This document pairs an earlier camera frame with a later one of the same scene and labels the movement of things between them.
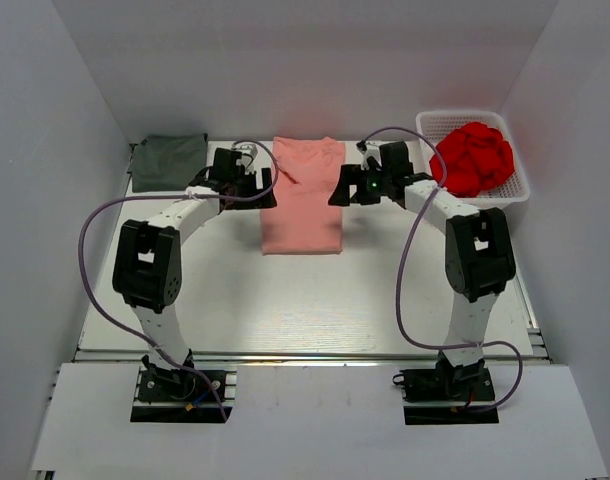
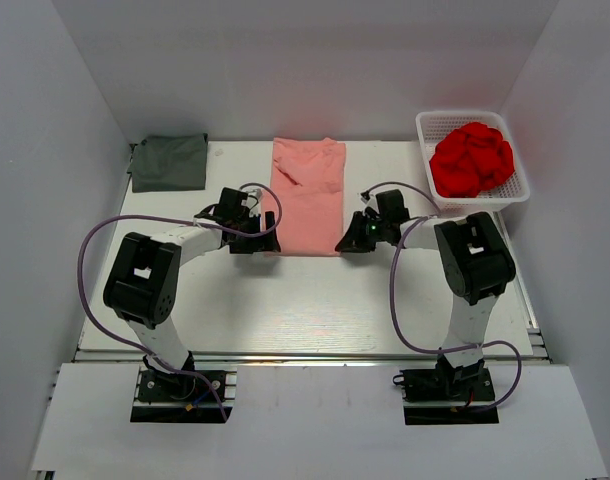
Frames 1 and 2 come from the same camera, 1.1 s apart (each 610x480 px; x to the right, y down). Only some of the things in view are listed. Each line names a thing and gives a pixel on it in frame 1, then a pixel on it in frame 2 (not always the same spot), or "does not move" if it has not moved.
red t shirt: x=477 y=158 does not move
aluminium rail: x=309 y=357 does not move
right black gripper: x=352 y=174 to x=354 y=240
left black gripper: x=265 y=201 to x=266 y=243
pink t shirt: x=304 y=222 does not move
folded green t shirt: x=163 y=162 does not move
